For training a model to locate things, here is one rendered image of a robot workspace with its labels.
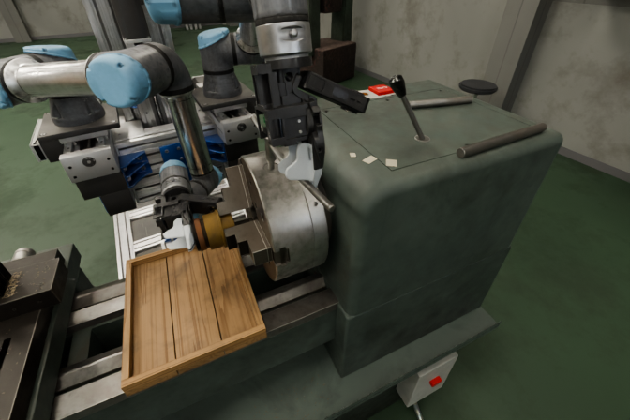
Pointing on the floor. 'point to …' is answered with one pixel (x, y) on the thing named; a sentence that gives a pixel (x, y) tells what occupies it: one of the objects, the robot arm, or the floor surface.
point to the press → (337, 3)
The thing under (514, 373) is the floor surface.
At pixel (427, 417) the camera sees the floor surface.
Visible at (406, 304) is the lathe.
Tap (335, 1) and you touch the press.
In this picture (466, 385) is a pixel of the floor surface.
